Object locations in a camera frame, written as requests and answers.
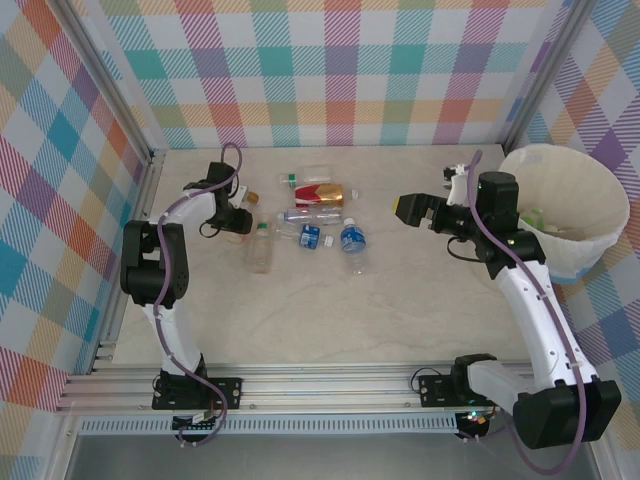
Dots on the white fabric bin blue stripe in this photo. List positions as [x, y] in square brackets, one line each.
[575, 175]

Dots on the yellowish clear bottle green cap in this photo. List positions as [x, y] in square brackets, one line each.
[260, 252]

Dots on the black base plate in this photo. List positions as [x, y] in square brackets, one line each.
[227, 392]
[437, 391]

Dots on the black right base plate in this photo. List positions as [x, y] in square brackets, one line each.
[437, 391]

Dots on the aluminium frame post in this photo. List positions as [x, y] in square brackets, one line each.
[105, 75]
[550, 65]

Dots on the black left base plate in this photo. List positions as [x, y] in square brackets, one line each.
[227, 392]

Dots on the blue label water bottle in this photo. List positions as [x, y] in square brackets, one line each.
[353, 240]
[310, 236]

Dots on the clear crushed bottle blue cap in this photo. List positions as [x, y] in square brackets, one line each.
[315, 216]

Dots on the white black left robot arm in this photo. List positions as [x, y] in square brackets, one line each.
[175, 340]

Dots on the clear bottle white green cap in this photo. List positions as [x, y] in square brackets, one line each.
[315, 174]

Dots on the orange bottle brown cap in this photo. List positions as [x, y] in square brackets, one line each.
[253, 197]

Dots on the small electronics board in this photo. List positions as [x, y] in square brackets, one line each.
[197, 420]
[475, 419]

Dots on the red gold plastic bottle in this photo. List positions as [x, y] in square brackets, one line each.
[325, 196]

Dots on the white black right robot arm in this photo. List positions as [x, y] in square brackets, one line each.
[540, 320]

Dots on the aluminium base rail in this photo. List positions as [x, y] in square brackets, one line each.
[325, 390]

